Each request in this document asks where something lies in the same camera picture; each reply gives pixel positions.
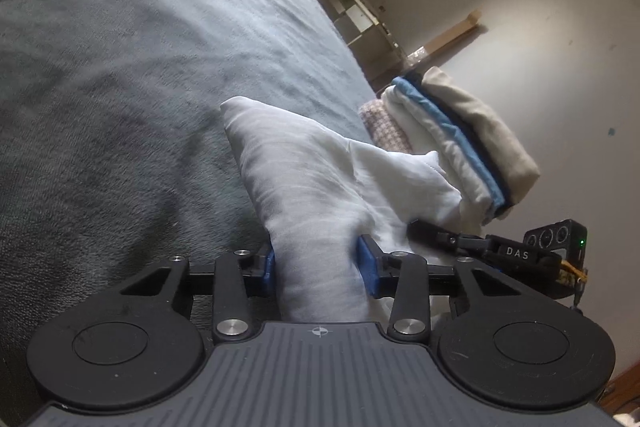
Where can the cream folded garment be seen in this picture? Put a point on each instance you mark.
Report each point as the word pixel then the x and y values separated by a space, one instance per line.
pixel 400 107

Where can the pink houndstooth folded garment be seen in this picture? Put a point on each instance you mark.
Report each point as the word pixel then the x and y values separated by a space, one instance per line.
pixel 387 127

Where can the white folded garment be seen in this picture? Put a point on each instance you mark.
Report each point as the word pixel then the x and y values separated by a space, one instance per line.
pixel 450 157

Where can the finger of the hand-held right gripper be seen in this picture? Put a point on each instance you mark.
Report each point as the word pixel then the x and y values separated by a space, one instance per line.
pixel 435 234

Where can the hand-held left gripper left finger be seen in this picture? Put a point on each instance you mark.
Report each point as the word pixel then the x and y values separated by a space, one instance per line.
pixel 269 267

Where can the grey bed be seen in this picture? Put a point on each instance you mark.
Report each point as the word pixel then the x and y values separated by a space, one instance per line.
pixel 125 82

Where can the cardboard strip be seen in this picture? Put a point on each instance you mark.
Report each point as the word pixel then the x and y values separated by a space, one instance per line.
pixel 450 34

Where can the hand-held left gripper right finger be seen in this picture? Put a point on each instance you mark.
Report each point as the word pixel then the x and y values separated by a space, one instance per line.
pixel 365 262

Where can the beige folded garment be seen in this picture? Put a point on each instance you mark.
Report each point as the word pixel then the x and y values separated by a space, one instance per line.
pixel 490 122

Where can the white shirt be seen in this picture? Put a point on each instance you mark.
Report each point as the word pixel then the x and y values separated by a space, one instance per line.
pixel 310 197

